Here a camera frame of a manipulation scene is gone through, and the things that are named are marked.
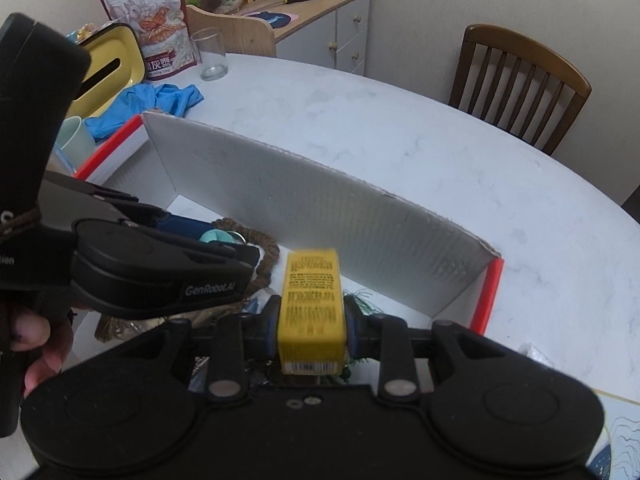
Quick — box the white cabinet with wooden top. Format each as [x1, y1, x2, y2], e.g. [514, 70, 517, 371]
[234, 0, 372, 77]

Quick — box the person's left hand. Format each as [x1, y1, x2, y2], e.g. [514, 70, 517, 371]
[9, 304, 77, 401]

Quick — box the clear drinking glass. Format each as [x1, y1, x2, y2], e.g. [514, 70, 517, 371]
[191, 28, 230, 81]

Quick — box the light wooden chair back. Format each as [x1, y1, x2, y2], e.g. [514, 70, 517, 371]
[185, 3, 278, 59]

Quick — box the small teal round item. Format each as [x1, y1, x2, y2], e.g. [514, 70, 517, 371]
[199, 228, 242, 244]

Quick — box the light blue patterned mat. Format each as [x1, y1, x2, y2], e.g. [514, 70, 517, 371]
[584, 389, 640, 480]

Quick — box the white red cardboard box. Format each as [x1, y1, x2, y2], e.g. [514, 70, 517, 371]
[74, 112, 506, 391]

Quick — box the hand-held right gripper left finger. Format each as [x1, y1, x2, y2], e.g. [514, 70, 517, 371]
[106, 294, 281, 406]

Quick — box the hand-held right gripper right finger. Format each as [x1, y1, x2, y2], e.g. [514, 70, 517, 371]
[343, 300, 502, 405]

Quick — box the pale teal cup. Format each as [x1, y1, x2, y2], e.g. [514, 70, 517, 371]
[54, 115, 97, 167]

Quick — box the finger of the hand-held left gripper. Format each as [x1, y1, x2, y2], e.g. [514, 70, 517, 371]
[42, 170, 217, 242]
[127, 224, 262, 277]

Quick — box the small yellow box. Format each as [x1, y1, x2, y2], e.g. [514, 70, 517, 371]
[278, 248, 348, 376]

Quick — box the dark wooden chair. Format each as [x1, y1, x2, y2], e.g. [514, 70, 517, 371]
[448, 23, 593, 156]

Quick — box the brown braided rope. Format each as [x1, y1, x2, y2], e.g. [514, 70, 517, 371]
[212, 217, 280, 292]

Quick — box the shiny foil bag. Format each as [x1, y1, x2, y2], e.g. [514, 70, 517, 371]
[94, 305, 236, 347]

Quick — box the yellow tissue box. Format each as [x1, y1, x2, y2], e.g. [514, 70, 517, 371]
[66, 23, 146, 119]

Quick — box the red white snack bag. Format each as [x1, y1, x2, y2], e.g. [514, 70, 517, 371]
[95, 0, 200, 84]

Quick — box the blue cloth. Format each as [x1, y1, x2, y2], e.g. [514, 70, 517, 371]
[83, 82, 205, 140]

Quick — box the blue mouse pad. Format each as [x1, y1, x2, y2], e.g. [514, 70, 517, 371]
[239, 7, 301, 29]

